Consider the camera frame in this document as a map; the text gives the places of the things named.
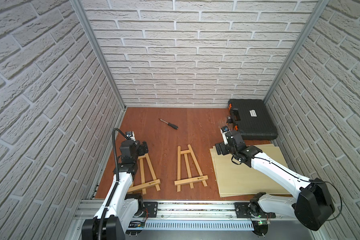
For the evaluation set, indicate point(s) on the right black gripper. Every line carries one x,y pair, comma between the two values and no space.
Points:
223,148

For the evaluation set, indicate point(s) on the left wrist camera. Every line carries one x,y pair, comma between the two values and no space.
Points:
130,135

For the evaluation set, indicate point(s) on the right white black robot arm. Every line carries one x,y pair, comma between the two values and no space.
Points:
310,202

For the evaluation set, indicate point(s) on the black plastic tool case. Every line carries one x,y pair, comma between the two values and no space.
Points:
252,119

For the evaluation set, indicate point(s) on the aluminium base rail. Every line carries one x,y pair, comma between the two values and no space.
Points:
215,220

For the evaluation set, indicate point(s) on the black screwdriver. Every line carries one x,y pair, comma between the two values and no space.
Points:
170,124

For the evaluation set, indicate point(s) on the wooden easel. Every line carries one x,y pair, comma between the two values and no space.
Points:
185,158
147,175

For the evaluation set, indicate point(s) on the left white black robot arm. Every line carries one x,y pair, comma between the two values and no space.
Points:
113,218

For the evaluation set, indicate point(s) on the small black orange tool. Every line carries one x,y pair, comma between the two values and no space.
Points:
229,120

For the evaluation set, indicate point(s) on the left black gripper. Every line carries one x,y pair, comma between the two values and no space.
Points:
142,147

